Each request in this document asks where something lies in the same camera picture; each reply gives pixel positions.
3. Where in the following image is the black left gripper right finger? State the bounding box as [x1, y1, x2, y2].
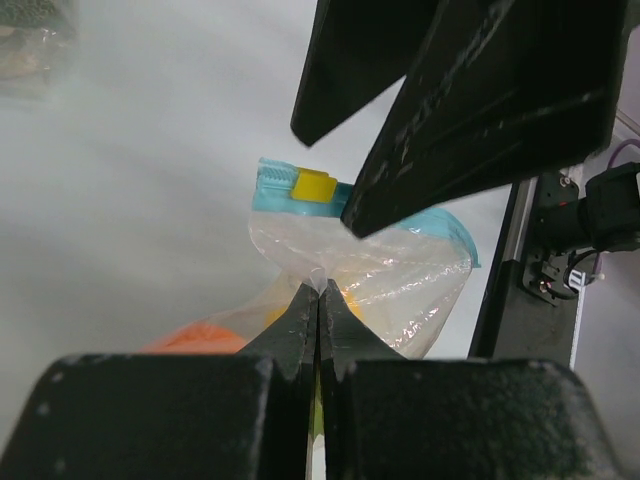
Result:
[318, 282, 624, 479]

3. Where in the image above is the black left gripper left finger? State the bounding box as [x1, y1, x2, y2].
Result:
[1, 286, 319, 479]

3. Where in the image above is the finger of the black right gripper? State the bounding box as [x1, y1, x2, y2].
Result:
[342, 1, 630, 238]
[290, 0, 438, 147]

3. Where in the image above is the clear zip top bag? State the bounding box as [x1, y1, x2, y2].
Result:
[139, 157, 484, 364]

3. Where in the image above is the orange fake fruit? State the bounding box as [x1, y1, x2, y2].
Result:
[142, 322, 247, 354]

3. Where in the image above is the clear bag with melon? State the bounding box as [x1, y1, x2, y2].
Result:
[1, 0, 79, 99]

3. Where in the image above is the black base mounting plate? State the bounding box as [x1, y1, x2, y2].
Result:
[468, 172, 581, 367]

